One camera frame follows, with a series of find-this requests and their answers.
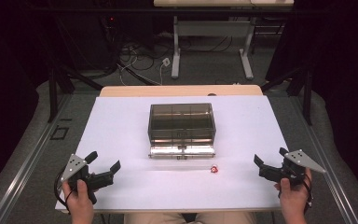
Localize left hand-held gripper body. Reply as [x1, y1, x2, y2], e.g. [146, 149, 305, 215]
[60, 153, 116, 205]

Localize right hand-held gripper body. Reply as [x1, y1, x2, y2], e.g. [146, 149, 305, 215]
[258, 149, 327, 188]

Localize person's left hand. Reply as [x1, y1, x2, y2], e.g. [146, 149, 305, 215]
[62, 178, 95, 220]

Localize person's right hand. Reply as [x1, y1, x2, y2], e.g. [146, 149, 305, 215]
[273, 167, 312, 218]

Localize white table mat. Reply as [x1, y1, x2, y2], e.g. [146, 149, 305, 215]
[55, 95, 289, 213]

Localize black metal stand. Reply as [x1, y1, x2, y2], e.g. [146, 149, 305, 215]
[47, 63, 104, 124]
[260, 63, 313, 126]

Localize person's legs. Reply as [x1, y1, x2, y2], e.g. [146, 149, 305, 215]
[123, 211, 258, 224]

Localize smoky transparent plastic box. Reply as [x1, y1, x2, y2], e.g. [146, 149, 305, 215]
[147, 103, 217, 161]

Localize light wooden table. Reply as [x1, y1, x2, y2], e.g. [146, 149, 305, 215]
[99, 84, 264, 98]

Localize dark device with red light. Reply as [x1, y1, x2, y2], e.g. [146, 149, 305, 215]
[101, 12, 122, 32]

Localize white-legged desk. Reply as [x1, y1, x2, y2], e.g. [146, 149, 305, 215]
[153, 0, 295, 80]

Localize aluminium floor rail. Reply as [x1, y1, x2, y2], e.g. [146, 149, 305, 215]
[290, 94, 358, 224]
[0, 92, 73, 224]

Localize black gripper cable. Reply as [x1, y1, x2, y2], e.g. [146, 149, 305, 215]
[53, 172, 75, 215]
[302, 173, 314, 215]

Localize tangle of floor cables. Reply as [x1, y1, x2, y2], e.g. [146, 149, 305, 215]
[103, 34, 234, 87]

